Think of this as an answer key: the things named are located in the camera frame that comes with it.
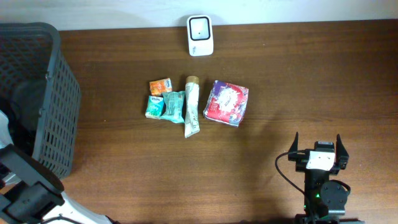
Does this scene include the white cream tube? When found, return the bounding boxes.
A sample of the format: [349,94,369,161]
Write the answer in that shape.
[185,76,200,138]

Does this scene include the orange Kleenex tissue pack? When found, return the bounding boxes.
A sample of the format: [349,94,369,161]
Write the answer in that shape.
[149,78,172,96]

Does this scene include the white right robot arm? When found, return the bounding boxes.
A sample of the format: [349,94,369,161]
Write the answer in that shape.
[288,134,362,224]

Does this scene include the teal Kleenex tissue pack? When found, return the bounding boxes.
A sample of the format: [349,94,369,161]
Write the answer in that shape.
[145,96,164,119]

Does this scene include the grey plastic basket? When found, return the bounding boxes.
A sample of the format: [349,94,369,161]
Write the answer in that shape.
[1,22,81,179]

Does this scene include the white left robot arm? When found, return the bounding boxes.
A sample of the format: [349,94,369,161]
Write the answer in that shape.
[1,113,118,224]

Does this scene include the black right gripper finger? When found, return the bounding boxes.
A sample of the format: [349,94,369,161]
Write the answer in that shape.
[289,132,299,153]
[336,134,348,156]

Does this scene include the red purple package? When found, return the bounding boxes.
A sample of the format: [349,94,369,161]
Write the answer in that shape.
[203,80,249,127]

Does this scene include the white barcode scanner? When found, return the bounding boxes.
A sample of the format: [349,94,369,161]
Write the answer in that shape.
[187,15,214,57]

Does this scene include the teal snack pouch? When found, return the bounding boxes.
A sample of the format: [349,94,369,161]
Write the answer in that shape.
[160,91,185,123]

